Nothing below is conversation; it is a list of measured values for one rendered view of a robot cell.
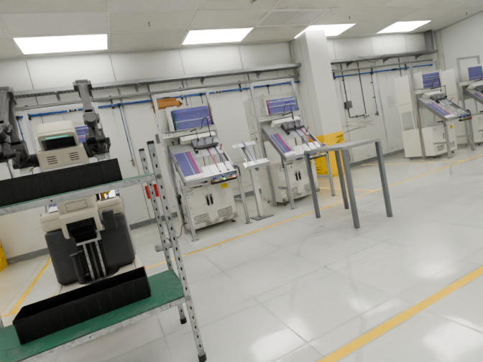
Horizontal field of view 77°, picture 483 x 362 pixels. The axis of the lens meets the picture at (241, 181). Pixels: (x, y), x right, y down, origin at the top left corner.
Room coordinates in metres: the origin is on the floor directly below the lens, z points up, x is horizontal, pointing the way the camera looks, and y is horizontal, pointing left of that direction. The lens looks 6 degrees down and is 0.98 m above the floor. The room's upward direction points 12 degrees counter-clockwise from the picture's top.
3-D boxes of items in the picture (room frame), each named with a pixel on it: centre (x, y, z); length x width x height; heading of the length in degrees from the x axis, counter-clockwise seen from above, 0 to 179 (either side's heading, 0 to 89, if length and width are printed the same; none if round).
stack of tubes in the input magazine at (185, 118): (4.24, 0.50, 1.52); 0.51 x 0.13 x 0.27; 113
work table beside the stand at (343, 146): (3.21, -1.09, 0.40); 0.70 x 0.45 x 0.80; 18
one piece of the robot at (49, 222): (2.27, 1.21, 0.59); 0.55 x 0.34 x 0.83; 113
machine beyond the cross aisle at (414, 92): (6.28, -4.01, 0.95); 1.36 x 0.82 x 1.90; 23
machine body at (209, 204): (4.33, 0.60, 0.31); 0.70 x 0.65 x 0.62; 113
